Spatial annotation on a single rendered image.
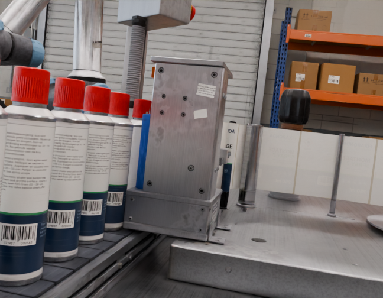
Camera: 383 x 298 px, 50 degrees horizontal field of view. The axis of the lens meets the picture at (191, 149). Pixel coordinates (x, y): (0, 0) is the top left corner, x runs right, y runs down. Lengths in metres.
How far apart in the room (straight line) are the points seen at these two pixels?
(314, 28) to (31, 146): 4.69
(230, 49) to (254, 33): 0.37
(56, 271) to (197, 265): 0.20
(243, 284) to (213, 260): 0.05
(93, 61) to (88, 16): 0.13
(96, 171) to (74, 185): 0.07
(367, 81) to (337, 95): 0.39
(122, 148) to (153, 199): 0.09
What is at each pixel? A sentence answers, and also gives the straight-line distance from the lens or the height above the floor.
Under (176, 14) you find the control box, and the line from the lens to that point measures 0.98.
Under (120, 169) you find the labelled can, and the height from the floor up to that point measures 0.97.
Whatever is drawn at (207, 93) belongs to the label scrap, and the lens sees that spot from 0.59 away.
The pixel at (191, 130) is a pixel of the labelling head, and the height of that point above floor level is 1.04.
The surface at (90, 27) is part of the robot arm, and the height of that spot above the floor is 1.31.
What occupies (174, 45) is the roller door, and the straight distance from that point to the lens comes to 5.63.
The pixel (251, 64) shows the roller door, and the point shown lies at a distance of 5.52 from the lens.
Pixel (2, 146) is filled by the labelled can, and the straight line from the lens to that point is 0.36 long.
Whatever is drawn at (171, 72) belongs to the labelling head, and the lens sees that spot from 0.60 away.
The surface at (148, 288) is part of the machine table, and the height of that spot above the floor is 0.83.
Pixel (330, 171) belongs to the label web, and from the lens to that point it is 0.97.
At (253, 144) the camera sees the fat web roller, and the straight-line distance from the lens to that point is 0.91.
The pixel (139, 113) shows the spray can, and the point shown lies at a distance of 0.72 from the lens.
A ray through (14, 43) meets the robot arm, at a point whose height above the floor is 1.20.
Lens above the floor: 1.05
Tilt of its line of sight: 3 degrees down
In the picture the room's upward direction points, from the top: 6 degrees clockwise
